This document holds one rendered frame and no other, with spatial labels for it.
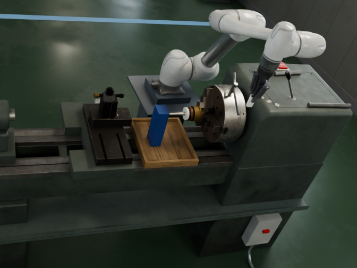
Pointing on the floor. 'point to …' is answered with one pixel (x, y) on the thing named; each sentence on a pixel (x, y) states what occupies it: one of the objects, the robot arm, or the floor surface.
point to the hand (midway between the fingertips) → (251, 100)
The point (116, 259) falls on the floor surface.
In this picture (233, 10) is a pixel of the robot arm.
